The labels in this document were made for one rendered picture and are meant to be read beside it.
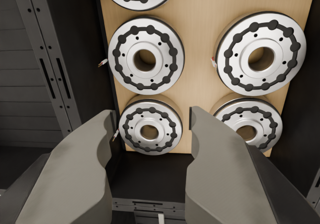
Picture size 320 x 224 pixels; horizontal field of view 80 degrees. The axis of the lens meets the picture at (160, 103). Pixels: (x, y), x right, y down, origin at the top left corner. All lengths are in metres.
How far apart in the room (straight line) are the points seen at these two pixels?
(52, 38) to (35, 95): 0.20
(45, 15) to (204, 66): 0.20
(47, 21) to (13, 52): 0.18
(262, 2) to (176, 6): 0.10
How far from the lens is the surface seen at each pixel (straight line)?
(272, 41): 0.26
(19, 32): 0.38
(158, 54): 0.25
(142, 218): 0.55
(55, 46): 0.22
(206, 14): 0.28
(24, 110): 0.44
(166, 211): 0.32
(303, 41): 0.28
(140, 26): 0.25
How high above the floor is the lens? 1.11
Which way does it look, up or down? 62 degrees down
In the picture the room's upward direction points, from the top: 165 degrees counter-clockwise
